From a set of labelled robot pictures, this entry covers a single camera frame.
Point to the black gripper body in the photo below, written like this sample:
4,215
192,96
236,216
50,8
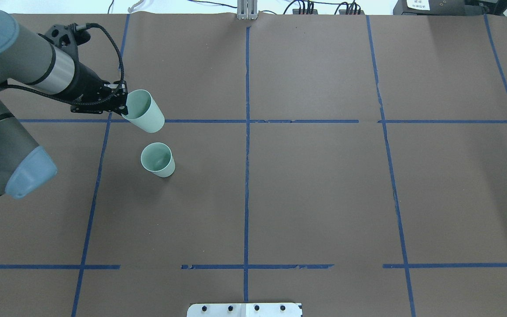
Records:
87,85

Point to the mint green cup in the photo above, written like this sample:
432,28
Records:
158,159
143,111

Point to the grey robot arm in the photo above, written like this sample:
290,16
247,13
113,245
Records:
47,65

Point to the standing mint green cup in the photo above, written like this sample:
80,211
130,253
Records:
158,159

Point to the long blue tape strip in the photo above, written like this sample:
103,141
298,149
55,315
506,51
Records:
83,266

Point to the crossing blue tape strip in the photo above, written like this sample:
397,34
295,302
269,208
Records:
198,121

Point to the black power strip left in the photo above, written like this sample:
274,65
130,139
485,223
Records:
305,7

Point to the black power strip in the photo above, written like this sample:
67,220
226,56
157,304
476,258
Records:
305,7
349,8

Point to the white metal mounting plate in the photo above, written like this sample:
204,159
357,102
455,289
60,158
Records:
268,309

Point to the black power strip right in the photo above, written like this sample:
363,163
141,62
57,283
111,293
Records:
349,8

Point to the black device with label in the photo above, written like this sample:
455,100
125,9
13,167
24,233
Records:
430,7

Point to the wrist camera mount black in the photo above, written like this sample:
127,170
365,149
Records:
69,36

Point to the aluminium profile post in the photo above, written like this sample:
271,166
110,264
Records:
247,9

